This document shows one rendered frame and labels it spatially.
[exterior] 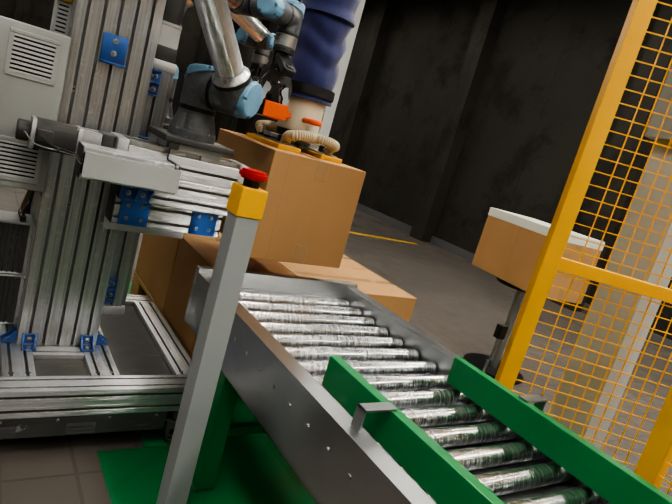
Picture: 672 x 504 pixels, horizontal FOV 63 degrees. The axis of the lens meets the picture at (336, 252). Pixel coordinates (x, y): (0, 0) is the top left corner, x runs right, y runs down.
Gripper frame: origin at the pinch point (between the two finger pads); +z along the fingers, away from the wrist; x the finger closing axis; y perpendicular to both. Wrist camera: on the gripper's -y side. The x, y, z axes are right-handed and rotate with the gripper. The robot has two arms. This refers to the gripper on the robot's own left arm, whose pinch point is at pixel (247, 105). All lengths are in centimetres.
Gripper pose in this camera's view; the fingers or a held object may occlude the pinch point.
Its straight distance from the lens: 285.7
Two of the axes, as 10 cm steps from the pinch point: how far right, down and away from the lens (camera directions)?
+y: 4.9, 3.2, -8.1
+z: -2.7, 9.4, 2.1
